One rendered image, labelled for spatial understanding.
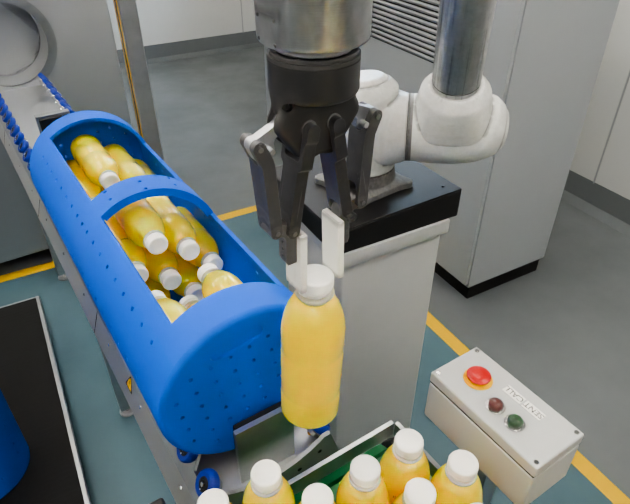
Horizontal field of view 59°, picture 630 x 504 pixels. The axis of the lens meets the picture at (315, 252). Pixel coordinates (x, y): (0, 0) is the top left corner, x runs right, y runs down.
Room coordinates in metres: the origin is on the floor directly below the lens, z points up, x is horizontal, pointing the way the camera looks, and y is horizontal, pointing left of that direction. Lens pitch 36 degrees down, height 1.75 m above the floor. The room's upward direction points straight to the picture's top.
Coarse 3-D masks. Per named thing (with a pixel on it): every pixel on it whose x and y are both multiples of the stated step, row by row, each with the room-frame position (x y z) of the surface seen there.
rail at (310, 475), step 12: (372, 432) 0.57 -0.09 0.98; (384, 432) 0.58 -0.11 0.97; (360, 444) 0.55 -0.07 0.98; (372, 444) 0.56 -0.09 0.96; (336, 456) 0.52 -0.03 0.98; (348, 456) 0.54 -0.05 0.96; (312, 468) 0.50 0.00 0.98; (324, 468) 0.51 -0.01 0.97; (288, 480) 0.48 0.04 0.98; (300, 480) 0.49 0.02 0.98; (312, 480) 0.50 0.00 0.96
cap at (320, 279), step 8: (312, 264) 0.47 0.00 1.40; (312, 272) 0.46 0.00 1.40; (320, 272) 0.46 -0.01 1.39; (328, 272) 0.46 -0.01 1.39; (312, 280) 0.45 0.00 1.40; (320, 280) 0.45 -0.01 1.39; (328, 280) 0.45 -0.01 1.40; (312, 288) 0.44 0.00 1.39; (320, 288) 0.44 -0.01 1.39; (328, 288) 0.44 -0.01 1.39; (304, 296) 0.44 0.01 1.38; (312, 296) 0.44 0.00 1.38; (320, 296) 0.44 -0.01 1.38
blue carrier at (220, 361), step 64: (64, 128) 1.22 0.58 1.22; (128, 128) 1.30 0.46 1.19; (64, 192) 1.00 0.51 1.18; (128, 192) 0.91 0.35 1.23; (192, 192) 0.98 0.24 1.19; (128, 320) 0.63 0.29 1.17; (192, 320) 0.57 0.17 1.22; (256, 320) 0.58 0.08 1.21; (192, 384) 0.52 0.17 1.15; (256, 384) 0.58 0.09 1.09; (192, 448) 0.51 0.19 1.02
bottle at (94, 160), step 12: (72, 144) 1.22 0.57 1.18; (84, 144) 1.20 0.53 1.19; (96, 144) 1.20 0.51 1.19; (84, 156) 1.15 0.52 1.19; (96, 156) 1.13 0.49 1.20; (108, 156) 1.15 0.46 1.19; (84, 168) 1.12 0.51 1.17; (96, 168) 1.10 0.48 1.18; (108, 168) 1.11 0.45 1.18; (96, 180) 1.09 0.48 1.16
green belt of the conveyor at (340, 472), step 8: (376, 448) 0.60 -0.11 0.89; (384, 448) 0.59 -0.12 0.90; (376, 456) 0.58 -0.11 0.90; (336, 472) 0.55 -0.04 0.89; (344, 472) 0.55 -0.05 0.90; (320, 480) 0.54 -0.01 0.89; (328, 480) 0.53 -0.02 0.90; (336, 480) 0.53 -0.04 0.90; (336, 488) 0.52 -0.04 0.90; (296, 496) 0.51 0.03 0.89
